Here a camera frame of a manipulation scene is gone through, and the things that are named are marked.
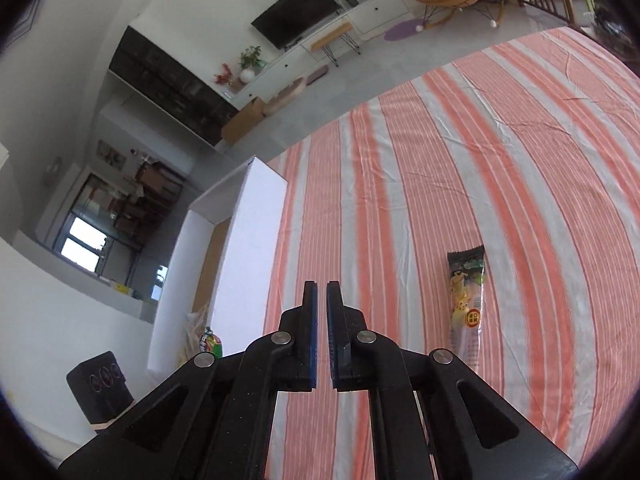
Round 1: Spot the purple round rug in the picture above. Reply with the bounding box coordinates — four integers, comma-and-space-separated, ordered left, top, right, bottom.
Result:
384, 17, 426, 42

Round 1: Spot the green and red snack packet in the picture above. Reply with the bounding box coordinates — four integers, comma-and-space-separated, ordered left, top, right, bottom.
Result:
200, 327, 223, 359

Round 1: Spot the white television cabinet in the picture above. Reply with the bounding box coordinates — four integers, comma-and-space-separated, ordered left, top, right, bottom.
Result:
227, 0, 413, 111

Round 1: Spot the black box with circles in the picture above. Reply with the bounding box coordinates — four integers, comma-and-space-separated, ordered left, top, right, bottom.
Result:
66, 351, 136, 431

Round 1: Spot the green plant in glass vase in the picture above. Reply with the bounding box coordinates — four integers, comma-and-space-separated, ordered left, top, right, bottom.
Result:
237, 46, 268, 71

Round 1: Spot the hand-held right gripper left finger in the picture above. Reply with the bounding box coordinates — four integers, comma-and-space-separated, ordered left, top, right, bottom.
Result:
57, 280, 321, 480

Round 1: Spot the black television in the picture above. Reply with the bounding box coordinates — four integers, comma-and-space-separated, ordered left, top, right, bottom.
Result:
250, 0, 342, 51

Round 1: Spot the wooden bench with metal legs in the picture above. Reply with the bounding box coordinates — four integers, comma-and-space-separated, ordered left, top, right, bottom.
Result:
310, 22, 363, 67

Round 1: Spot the long dark cartoon snack packet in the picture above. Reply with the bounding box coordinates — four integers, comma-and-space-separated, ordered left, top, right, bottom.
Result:
446, 244, 487, 368

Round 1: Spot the white cardboard box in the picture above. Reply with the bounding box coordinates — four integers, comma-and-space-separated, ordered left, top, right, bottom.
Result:
147, 156, 288, 376

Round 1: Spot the brown cardboard box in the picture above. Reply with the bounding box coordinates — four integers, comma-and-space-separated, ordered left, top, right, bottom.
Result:
220, 96, 268, 145

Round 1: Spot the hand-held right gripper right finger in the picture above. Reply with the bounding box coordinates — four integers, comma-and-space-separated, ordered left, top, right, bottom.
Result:
326, 280, 579, 480

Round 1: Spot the dark glass cabinet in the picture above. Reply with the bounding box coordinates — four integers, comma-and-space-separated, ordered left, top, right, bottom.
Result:
109, 25, 240, 147

